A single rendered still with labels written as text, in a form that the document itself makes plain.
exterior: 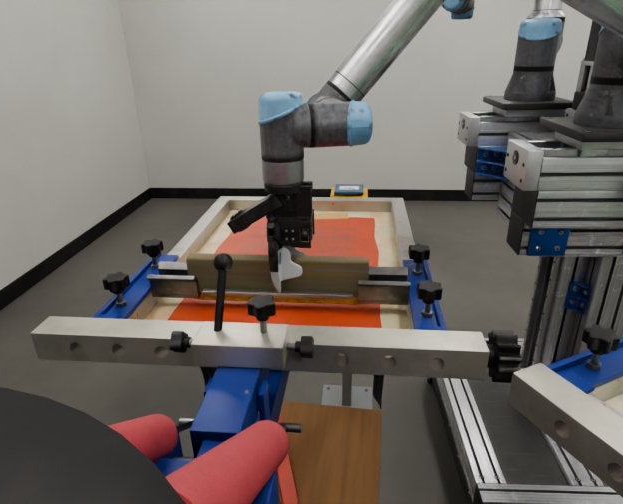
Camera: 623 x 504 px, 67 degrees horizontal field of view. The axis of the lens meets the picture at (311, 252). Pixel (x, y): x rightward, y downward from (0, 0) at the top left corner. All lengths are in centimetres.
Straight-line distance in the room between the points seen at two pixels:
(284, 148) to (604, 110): 71
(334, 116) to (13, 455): 71
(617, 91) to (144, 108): 432
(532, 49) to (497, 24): 299
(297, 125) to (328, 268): 27
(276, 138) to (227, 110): 391
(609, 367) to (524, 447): 102
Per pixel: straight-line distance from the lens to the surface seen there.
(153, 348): 76
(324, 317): 91
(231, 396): 62
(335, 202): 146
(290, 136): 80
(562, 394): 67
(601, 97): 121
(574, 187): 121
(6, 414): 21
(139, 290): 99
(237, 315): 94
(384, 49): 96
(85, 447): 18
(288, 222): 84
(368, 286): 89
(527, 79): 166
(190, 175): 496
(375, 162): 463
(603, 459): 64
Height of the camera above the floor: 144
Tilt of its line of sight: 24 degrees down
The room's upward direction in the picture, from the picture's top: 1 degrees counter-clockwise
